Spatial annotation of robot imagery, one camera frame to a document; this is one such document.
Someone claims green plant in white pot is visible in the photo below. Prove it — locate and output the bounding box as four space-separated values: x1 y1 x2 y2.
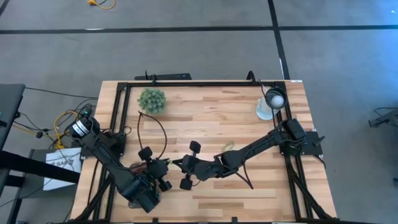
137 88 167 115

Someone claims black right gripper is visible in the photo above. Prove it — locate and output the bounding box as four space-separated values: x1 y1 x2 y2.
172 140 218 191

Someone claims black router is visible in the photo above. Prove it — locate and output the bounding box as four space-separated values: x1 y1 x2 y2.
134 71 193 82

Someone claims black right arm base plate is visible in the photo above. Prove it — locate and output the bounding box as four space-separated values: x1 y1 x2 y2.
279 130 326 156

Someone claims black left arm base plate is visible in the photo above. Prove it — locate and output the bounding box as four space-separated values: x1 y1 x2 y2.
80 132 127 158

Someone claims black floor cable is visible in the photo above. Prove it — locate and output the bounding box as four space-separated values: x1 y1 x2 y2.
14 86 100 147

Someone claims white paper sheet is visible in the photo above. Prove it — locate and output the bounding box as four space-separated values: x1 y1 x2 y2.
43 147 83 192

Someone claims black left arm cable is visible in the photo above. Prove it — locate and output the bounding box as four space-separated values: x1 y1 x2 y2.
137 111 169 160

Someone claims grey side table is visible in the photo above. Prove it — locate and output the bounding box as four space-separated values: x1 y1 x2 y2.
0 83 26 150

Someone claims grey plastic bin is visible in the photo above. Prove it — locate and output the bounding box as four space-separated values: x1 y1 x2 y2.
128 161 162 210

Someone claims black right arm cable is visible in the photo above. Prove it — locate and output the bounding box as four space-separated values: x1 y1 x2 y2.
229 161 254 190

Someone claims white cylindrical table lamp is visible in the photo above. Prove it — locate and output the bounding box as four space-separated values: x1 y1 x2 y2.
255 86 288 121

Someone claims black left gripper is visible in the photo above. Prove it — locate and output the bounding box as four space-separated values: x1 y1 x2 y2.
139 146 173 192

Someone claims black beam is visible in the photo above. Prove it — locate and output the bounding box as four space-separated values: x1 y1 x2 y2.
0 150 81 185

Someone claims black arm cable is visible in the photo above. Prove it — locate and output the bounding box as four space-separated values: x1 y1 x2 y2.
137 111 169 160
229 161 254 190

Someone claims yellow floor cable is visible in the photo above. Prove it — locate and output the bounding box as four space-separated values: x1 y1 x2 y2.
87 0 116 11

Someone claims black aluminium table frame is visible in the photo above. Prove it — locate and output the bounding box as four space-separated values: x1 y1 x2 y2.
73 80 338 224

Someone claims black floor stand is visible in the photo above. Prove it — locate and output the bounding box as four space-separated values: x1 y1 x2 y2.
368 107 398 128

